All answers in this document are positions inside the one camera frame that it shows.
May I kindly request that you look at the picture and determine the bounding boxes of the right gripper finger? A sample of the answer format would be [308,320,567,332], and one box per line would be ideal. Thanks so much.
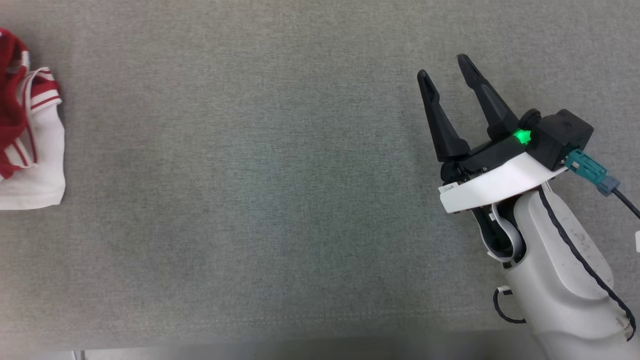
[457,53,520,141]
[417,69,471,162]

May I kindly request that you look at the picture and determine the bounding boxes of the thin black cable loop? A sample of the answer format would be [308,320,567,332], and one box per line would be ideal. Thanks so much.
[493,287,527,325]

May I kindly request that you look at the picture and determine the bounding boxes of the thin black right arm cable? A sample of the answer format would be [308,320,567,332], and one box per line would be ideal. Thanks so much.
[538,186,637,342]

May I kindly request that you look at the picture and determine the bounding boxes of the red white sports jersey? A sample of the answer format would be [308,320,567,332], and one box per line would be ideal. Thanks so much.
[0,27,67,211]

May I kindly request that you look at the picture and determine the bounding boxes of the right camera cable teal plug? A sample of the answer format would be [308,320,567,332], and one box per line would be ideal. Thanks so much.
[565,149,640,220]

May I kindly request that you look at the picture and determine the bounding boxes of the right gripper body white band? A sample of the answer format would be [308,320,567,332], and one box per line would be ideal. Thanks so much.
[439,130,569,215]

